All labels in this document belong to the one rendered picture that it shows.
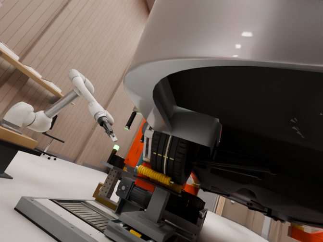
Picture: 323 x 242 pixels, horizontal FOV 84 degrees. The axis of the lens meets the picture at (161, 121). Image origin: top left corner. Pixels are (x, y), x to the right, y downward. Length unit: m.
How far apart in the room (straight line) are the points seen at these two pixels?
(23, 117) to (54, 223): 1.12
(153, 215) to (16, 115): 1.48
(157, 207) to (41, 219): 0.69
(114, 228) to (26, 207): 0.54
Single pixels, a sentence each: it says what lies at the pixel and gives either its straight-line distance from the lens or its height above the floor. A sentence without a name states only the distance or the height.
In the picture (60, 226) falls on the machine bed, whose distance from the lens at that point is 1.26.
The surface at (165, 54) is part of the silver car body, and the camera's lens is 0.55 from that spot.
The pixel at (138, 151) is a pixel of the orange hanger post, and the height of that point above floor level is 0.69.
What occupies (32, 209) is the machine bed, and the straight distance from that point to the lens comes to 1.40.
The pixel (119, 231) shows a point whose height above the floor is 0.15.
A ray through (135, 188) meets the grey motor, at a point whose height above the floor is 0.35.
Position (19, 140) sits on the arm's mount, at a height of 0.33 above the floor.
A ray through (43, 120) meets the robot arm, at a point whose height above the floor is 0.58.
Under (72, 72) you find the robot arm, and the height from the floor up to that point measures 1.08.
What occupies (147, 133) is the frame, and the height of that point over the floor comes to 0.74.
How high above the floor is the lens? 0.47
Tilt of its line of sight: 18 degrees up
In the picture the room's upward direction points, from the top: 24 degrees clockwise
